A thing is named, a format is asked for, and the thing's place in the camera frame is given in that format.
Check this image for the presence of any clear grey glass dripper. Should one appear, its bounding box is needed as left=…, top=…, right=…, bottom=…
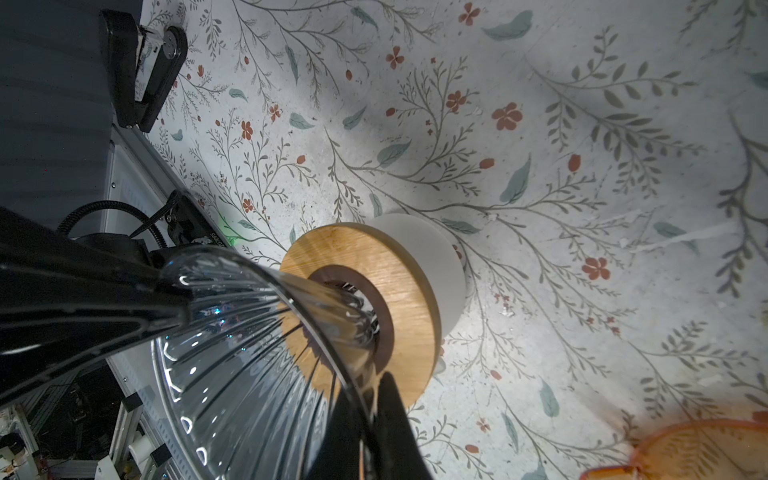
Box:
left=152, top=247, right=378, bottom=479

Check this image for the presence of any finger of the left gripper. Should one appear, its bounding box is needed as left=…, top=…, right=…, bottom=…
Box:
left=99, top=9, right=141, bottom=128
left=139, top=25, right=188, bottom=133

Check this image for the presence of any wooden dripper ring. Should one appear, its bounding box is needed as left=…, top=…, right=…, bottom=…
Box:
left=279, top=222, right=443, bottom=410

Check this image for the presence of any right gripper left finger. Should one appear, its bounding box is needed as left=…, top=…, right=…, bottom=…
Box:
left=1, top=209, right=191, bottom=406

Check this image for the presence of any orange glass pitcher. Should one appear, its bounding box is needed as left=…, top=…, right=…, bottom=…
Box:
left=581, top=419, right=767, bottom=479

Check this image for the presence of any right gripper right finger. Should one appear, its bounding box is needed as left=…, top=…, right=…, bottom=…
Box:
left=305, top=372, right=432, bottom=479

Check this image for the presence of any white frosted mug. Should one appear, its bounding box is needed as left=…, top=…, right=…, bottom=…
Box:
left=369, top=213, right=466, bottom=338

